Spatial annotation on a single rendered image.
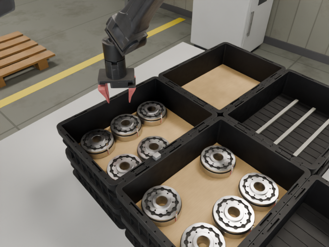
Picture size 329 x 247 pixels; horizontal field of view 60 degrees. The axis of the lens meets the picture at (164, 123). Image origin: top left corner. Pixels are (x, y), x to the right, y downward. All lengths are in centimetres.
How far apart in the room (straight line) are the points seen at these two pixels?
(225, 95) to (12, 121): 183
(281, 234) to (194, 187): 25
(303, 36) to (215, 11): 98
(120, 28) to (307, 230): 67
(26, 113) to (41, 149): 141
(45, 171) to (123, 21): 63
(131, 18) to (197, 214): 50
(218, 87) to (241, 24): 169
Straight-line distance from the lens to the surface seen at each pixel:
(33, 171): 111
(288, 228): 82
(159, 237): 63
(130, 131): 93
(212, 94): 114
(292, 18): 336
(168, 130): 97
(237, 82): 123
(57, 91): 272
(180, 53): 168
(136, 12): 63
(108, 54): 78
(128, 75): 83
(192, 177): 84
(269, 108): 113
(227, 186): 84
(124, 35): 69
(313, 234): 83
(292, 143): 101
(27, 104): 267
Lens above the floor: 150
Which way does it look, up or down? 42 degrees down
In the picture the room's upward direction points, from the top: straight up
